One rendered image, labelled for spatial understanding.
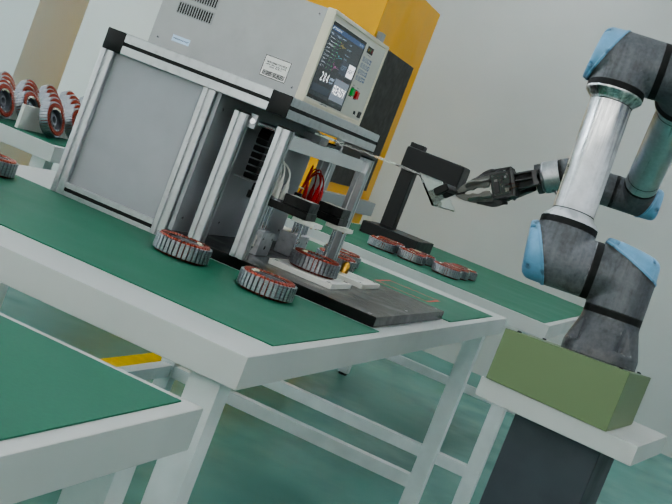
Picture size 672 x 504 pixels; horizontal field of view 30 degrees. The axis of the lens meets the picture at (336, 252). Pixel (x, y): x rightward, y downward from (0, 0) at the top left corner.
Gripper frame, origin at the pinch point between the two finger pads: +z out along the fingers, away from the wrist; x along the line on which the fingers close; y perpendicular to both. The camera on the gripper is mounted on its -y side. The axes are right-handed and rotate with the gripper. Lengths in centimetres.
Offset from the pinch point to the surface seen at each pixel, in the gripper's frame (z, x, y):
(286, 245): 39.2, 7.4, 20.5
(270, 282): 22, 20, 84
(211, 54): 40, -33, 50
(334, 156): 23.0, -10.3, 26.2
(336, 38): 14, -32, 44
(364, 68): 14.9, -30.8, 18.5
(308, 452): 91, 66, -126
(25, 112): 136, -52, -37
